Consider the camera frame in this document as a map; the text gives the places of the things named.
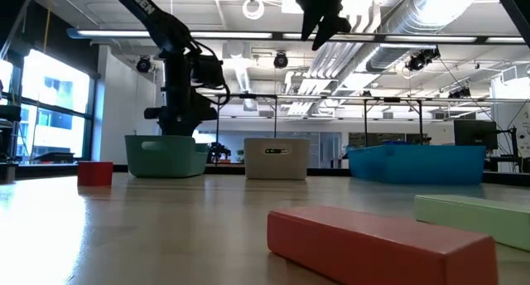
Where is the black overhead camera rig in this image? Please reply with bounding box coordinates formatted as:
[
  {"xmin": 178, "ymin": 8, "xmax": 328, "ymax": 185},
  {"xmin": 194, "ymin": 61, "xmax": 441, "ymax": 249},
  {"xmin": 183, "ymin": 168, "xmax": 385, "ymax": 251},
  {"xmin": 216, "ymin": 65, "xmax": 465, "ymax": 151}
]
[{"xmin": 405, "ymin": 47, "xmax": 441, "ymax": 73}]

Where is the white plastic bin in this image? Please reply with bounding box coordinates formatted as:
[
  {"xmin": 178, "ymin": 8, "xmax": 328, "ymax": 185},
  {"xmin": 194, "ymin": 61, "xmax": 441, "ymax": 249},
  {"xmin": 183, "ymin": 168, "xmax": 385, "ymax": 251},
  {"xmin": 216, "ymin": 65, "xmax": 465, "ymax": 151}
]
[{"xmin": 243, "ymin": 137, "xmax": 311, "ymax": 181}]

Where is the white coiled cable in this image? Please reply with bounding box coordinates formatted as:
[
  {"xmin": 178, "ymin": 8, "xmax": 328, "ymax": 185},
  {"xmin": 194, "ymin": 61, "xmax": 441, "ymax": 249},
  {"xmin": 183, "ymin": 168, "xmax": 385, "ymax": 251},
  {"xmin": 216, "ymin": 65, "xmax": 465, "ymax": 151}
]
[{"xmin": 242, "ymin": 0, "xmax": 266, "ymax": 21}]

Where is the orange long wooden block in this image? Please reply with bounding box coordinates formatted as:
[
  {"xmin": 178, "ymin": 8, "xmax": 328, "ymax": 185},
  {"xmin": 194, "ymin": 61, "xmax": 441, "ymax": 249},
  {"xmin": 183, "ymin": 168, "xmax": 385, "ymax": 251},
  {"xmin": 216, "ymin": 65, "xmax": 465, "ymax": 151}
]
[{"xmin": 266, "ymin": 205, "xmax": 499, "ymax": 285}]

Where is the long ceiling light bar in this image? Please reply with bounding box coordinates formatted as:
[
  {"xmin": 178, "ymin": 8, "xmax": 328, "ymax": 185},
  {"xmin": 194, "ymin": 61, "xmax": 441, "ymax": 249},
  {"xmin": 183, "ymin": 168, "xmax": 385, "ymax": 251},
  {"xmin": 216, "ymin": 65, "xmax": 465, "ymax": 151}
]
[{"xmin": 65, "ymin": 27, "xmax": 530, "ymax": 45}]

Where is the silver ventilation duct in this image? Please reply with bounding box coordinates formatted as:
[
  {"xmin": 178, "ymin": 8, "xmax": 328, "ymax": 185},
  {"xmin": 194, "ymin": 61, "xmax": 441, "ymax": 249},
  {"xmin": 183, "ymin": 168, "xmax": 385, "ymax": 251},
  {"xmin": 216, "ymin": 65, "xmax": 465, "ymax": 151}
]
[{"xmin": 366, "ymin": 0, "xmax": 484, "ymax": 73}]

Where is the black computer monitor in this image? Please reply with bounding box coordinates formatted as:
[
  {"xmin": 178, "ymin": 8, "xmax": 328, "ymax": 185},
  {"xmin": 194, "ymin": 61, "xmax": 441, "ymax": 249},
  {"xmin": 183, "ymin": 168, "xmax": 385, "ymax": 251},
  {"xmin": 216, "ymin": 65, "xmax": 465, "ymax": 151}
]
[{"xmin": 453, "ymin": 118, "xmax": 499, "ymax": 152}]

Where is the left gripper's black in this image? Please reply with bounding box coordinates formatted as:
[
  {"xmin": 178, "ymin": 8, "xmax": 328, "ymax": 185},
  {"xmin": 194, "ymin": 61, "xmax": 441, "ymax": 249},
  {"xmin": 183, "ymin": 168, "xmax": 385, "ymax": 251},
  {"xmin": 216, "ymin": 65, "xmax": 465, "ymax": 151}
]
[{"xmin": 143, "ymin": 89, "xmax": 219, "ymax": 138}]

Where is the green long wooden block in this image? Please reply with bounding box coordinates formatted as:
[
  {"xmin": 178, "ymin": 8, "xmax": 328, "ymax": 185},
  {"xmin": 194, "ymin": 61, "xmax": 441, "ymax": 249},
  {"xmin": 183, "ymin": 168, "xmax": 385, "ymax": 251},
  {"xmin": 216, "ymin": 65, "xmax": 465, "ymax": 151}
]
[{"xmin": 413, "ymin": 194, "xmax": 530, "ymax": 253}]

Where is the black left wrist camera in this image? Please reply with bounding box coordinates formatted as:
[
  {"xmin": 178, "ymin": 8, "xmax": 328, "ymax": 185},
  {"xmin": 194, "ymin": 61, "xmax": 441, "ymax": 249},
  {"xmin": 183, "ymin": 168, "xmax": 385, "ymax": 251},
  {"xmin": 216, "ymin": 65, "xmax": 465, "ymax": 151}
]
[{"xmin": 190, "ymin": 54, "xmax": 227, "ymax": 89}]

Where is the large window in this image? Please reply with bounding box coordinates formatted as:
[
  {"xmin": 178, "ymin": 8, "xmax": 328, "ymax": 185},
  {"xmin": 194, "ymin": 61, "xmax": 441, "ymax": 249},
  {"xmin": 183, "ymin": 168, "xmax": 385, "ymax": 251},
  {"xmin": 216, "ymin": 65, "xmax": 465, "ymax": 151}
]
[{"xmin": 0, "ymin": 48, "xmax": 94, "ymax": 162}]

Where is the teal plastic bin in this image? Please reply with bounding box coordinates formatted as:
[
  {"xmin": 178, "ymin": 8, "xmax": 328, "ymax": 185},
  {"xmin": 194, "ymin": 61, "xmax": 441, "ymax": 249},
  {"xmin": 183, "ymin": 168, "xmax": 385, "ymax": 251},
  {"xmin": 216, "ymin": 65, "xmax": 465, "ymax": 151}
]
[{"xmin": 124, "ymin": 134, "xmax": 211, "ymax": 179}]

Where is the red wooden cube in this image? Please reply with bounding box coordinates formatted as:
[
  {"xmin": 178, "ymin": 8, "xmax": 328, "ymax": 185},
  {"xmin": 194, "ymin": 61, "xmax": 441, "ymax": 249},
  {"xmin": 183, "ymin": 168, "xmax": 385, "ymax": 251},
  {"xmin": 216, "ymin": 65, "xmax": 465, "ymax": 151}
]
[{"xmin": 77, "ymin": 161, "xmax": 114, "ymax": 187}]

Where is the black background station frame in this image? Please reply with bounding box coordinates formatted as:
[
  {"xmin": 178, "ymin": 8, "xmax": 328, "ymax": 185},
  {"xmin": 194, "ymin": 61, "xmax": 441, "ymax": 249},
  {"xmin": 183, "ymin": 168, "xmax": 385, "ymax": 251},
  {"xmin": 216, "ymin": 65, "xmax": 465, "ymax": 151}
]
[{"xmin": 362, "ymin": 96, "xmax": 425, "ymax": 147}]

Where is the black ceiling spotlight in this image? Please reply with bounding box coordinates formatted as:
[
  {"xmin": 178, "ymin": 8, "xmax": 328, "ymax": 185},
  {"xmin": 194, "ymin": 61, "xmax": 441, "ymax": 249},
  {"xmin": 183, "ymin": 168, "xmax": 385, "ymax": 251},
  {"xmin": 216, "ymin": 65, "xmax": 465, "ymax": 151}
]
[
  {"xmin": 135, "ymin": 56, "xmax": 152, "ymax": 74},
  {"xmin": 272, "ymin": 51, "xmax": 290, "ymax": 70}
]

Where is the blue plastic bin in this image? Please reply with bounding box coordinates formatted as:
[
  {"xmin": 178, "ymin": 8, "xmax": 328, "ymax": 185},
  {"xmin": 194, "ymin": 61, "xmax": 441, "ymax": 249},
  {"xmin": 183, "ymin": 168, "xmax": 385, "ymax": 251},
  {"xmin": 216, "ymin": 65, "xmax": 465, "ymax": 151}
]
[{"xmin": 347, "ymin": 143, "xmax": 487, "ymax": 186}]

